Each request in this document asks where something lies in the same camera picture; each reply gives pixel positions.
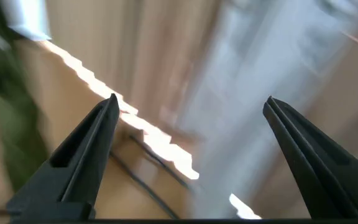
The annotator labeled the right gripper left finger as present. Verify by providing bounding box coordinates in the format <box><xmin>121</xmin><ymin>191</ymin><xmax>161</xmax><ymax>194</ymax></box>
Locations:
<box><xmin>6</xmin><ymin>93</ymin><xmax>121</xmax><ymax>220</ymax></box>

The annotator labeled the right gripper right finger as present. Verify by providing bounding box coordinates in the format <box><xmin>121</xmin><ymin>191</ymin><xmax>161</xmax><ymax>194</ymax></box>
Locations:
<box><xmin>262</xmin><ymin>95</ymin><xmax>358</xmax><ymax>218</ymax></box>

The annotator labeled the beige curtain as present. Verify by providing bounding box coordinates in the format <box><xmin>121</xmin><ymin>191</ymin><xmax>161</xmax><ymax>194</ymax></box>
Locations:
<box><xmin>44</xmin><ymin>0</ymin><xmax>358</xmax><ymax>218</ymax></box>

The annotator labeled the black clothes rack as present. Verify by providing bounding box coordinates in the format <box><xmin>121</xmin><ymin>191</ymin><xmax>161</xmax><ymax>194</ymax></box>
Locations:
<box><xmin>109</xmin><ymin>133</ymin><xmax>195</xmax><ymax>219</ymax></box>

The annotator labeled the green garment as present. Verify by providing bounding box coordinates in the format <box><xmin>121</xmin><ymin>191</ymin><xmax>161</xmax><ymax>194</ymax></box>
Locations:
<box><xmin>0</xmin><ymin>40</ymin><xmax>49</xmax><ymax>192</ymax></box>

